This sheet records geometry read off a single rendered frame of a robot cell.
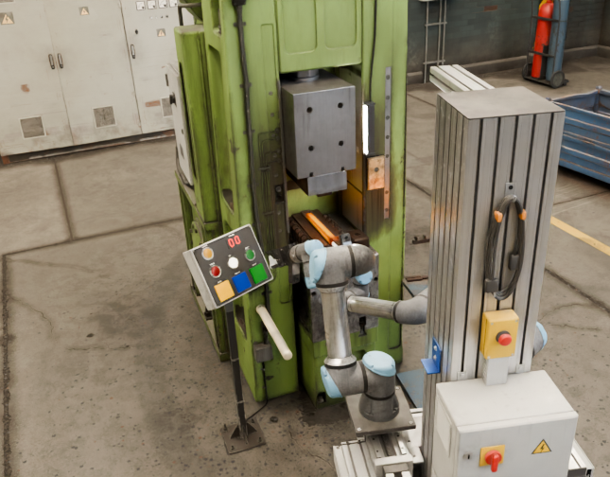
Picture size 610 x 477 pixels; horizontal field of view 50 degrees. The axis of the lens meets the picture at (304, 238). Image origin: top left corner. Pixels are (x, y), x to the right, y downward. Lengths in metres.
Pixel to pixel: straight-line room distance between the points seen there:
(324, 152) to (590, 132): 3.98
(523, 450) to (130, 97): 6.89
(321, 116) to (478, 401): 1.56
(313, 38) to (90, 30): 5.15
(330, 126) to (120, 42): 5.27
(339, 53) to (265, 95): 0.40
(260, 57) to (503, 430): 1.88
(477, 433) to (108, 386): 2.72
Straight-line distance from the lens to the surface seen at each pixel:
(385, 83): 3.28
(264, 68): 3.04
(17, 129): 8.19
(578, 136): 6.77
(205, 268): 2.90
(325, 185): 3.14
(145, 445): 3.74
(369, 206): 3.46
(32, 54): 8.01
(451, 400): 1.97
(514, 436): 1.96
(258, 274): 3.02
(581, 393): 4.08
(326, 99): 3.02
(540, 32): 10.35
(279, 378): 3.79
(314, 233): 3.40
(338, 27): 3.14
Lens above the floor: 2.51
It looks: 27 degrees down
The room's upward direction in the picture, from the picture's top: 3 degrees counter-clockwise
